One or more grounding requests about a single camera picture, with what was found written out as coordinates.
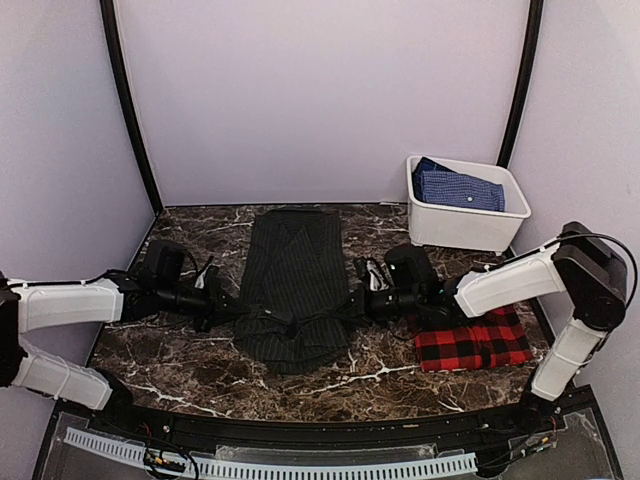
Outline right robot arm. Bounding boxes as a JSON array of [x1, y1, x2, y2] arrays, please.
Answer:
[[337, 222, 639, 434]]

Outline left black frame post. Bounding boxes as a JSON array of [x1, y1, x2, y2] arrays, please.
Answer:
[[99, 0, 164, 216]]

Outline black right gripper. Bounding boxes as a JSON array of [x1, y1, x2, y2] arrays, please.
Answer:
[[330, 281, 423, 328]]

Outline blue checked shirt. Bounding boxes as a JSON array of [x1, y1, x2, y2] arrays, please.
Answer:
[[411, 157, 506, 212]]

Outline red black plaid folded shirt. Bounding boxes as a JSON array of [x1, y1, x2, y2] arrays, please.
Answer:
[[407, 305, 533, 372]]

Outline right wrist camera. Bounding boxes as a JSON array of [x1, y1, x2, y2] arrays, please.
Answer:
[[353, 257, 391, 292]]

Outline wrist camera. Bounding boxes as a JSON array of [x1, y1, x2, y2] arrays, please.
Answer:
[[353, 257, 391, 292], [193, 256, 219, 290]]

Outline white slotted cable duct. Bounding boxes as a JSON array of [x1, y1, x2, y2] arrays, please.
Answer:
[[63, 427, 478, 479]]

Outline white plastic bin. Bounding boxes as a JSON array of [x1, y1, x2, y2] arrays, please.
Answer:
[[406, 155, 531, 254]]

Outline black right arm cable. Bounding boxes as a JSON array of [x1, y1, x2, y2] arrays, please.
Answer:
[[559, 232, 639, 301]]

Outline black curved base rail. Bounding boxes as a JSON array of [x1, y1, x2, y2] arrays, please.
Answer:
[[54, 384, 601, 451]]

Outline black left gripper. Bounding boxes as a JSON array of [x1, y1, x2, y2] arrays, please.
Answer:
[[156, 274, 249, 333]]

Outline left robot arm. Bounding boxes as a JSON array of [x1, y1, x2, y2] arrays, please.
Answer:
[[1, 240, 250, 436]]

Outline black pinstriped long sleeve shirt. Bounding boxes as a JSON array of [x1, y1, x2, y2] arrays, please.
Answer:
[[234, 209, 350, 375]]

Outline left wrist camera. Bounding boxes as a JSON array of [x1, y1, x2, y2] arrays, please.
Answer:
[[193, 256, 219, 290]]

